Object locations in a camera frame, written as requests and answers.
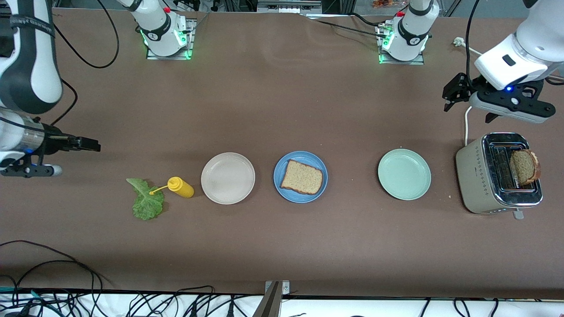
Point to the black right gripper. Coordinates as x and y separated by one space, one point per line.
56 142

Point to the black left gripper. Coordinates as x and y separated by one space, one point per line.
463 87

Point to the green lettuce leaf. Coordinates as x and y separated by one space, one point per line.
147 204

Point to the brown bread slice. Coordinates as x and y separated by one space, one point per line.
302 178
524 167

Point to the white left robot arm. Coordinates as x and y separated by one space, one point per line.
537 39

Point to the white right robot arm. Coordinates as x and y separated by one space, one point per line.
31 66

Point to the pale green plate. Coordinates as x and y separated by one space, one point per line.
404 174

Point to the beige plate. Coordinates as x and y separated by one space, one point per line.
228 178

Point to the blue plate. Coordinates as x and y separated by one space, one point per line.
279 169

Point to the beige and chrome toaster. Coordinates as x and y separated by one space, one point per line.
473 185

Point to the yellow mustard squeeze bottle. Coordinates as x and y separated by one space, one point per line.
180 187

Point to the orange package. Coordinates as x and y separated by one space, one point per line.
383 3

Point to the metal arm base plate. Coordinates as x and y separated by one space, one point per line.
403 62
169 57

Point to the grey metal background frame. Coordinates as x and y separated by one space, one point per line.
288 5

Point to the metal mount bracket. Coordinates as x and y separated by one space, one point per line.
275 288

